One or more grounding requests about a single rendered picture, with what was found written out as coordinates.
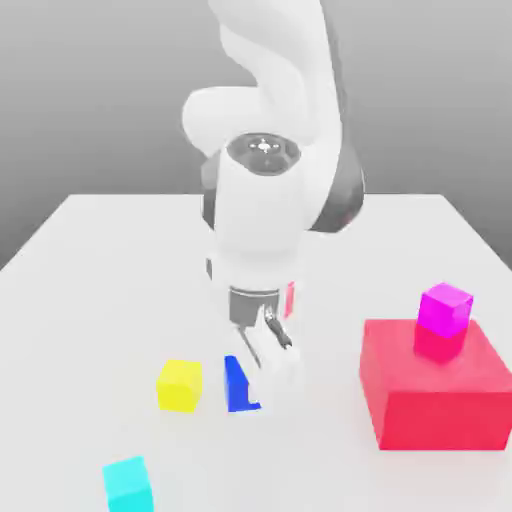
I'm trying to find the small cyan cube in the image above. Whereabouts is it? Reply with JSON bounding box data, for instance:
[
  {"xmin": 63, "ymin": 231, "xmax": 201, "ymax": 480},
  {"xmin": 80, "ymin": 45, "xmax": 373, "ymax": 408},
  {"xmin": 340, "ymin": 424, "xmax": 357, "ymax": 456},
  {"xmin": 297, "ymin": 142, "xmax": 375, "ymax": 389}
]
[{"xmin": 101, "ymin": 455, "xmax": 156, "ymax": 512}]

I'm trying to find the small blue cube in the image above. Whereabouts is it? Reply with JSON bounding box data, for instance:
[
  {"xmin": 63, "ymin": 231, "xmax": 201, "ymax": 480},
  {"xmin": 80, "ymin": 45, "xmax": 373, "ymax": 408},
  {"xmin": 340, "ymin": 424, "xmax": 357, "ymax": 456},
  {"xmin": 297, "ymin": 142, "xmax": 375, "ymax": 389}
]
[{"xmin": 223, "ymin": 354, "xmax": 262, "ymax": 414}]

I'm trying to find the small magenta cube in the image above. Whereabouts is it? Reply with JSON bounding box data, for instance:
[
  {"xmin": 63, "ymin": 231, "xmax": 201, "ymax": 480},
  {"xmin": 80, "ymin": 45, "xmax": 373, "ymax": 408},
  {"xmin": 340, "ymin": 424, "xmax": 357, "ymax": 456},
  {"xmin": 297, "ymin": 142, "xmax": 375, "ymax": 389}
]
[{"xmin": 416, "ymin": 281, "xmax": 476, "ymax": 340}]

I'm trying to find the large red box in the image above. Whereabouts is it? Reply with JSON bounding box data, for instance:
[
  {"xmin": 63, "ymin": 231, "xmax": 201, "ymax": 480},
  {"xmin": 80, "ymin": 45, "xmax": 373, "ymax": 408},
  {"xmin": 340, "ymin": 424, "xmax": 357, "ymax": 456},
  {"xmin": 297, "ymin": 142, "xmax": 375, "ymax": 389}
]
[{"xmin": 358, "ymin": 317, "xmax": 512, "ymax": 452}]

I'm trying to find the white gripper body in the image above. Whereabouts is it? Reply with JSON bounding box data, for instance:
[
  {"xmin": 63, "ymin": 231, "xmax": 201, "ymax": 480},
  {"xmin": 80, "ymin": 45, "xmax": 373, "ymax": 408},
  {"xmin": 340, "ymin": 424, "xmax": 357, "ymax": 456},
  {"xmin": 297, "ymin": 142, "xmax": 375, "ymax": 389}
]
[{"xmin": 238, "ymin": 319, "xmax": 302, "ymax": 415}]

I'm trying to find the small yellow cube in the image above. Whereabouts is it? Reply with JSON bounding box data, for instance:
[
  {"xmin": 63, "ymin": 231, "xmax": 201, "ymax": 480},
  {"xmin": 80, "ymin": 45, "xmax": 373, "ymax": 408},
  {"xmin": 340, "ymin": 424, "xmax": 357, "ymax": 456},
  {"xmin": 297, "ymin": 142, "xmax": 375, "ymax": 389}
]
[{"xmin": 155, "ymin": 358, "xmax": 204, "ymax": 414}]

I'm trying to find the small red cube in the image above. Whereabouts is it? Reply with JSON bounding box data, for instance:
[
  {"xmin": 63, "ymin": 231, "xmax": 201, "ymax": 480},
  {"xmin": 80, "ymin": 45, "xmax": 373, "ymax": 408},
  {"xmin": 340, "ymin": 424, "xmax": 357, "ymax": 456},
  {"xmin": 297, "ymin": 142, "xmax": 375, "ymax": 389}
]
[{"xmin": 412, "ymin": 322, "xmax": 469, "ymax": 364}]

